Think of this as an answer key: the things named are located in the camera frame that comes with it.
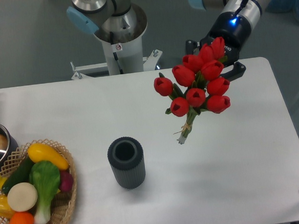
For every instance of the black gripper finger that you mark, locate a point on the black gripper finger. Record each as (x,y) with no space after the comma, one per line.
(237,72)
(192,47)

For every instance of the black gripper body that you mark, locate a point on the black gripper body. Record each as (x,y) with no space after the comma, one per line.
(235,30)

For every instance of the red tulip bouquet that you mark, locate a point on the red tulip bouquet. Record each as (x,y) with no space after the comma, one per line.
(198,87)

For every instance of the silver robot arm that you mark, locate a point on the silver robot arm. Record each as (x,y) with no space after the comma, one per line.
(120,24)

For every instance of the dark grey ribbed vase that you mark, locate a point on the dark grey ribbed vase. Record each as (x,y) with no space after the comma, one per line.
(126,158)

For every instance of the red radish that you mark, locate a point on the red radish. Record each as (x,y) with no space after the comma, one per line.
(66,181)

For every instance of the yellow squash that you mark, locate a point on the yellow squash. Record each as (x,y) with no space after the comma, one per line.
(42,152)

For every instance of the green bok choy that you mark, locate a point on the green bok choy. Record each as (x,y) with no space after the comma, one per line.
(45,177)

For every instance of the woven wicker basket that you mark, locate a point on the woven wicker basket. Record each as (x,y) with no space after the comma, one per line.
(63,204)

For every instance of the dark green cucumber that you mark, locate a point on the dark green cucumber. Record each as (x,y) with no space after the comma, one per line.
(20,175)

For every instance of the white round onion slice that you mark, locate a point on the white round onion slice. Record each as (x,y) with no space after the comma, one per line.
(22,197)

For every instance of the yellow bell pepper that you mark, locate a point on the yellow bell pepper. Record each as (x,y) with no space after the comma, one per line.
(5,210)

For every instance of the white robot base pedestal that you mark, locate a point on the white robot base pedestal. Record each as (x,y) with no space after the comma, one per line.
(120,58)

